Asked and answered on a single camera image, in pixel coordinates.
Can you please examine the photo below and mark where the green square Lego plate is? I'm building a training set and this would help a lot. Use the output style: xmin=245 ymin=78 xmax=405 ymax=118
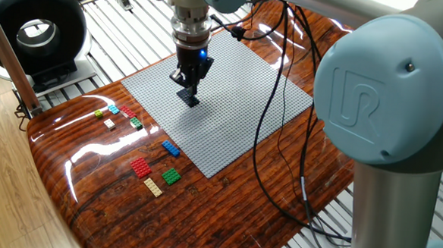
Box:
xmin=161 ymin=167 xmax=183 ymax=187

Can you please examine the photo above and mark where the red wide Lego plate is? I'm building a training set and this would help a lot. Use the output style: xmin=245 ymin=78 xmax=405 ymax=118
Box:
xmin=129 ymin=156 xmax=154 ymax=181

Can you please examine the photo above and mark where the black cable with silver connector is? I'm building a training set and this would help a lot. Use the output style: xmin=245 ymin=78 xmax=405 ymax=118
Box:
xmin=275 ymin=4 xmax=365 ymax=248

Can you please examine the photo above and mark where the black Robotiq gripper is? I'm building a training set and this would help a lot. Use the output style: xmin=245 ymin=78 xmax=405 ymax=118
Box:
xmin=168 ymin=43 xmax=215 ymax=98

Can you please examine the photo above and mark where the grey Lego baseplate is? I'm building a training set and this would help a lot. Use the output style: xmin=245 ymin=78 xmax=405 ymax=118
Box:
xmin=115 ymin=24 xmax=318 ymax=185

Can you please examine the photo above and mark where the wood pattern table mat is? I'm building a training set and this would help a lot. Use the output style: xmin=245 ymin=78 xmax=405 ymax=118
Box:
xmin=20 ymin=0 xmax=363 ymax=248

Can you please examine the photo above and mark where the black ring shaped device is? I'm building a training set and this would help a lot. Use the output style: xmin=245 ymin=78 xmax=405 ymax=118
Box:
xmin=0 ymin=0 xmax=102 ymax=98

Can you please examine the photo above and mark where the black cable with plug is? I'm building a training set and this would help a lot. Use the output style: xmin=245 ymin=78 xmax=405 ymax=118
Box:
xmin=199 ymin=0 xmax=365 ymax=244

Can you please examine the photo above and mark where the brown wooden pole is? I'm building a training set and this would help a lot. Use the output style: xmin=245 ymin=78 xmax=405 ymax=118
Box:
xmin=0 ymin=0 xmax=49 ymax=118

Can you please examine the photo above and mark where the thin dark cable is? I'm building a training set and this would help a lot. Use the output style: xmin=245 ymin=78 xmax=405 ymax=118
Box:
xmin=273 ymin=9 xmax=319 ymax=206

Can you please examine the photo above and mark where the tan Lego plate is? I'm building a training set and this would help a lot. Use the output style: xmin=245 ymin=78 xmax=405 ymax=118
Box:
xmin=143 ymin=177 xmax=164 ymax=198

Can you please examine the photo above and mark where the black Lego plate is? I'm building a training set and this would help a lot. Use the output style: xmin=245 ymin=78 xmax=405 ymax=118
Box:
xmin=175 ymin=86 xmax=201 ymax=109

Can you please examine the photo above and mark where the black wire tangle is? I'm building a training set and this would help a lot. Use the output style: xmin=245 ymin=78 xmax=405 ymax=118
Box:
xmin=13 ymin=89 xmax=34 ymax=132

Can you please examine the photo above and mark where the red long Lego brick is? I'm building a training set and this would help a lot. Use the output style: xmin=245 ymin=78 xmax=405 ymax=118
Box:
xmin=119 ymin=105 xmax=138 ymax=120

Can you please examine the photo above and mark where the green small Lego brick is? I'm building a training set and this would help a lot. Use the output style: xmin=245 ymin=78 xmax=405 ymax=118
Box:
xmin=129 ymin=116 xmax=144 ymax=131

